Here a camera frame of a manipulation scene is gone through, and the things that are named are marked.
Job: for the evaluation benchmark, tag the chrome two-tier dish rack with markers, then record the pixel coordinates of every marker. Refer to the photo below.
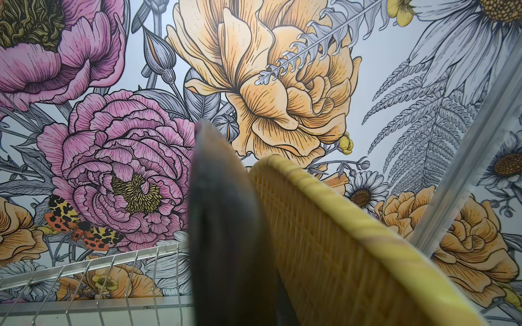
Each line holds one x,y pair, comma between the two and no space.
146,287

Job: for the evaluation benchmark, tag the yellow woven square plate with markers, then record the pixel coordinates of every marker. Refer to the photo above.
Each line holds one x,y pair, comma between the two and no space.
341,266

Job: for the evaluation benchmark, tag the black floral square plate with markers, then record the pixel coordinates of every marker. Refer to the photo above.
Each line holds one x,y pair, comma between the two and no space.
232,260

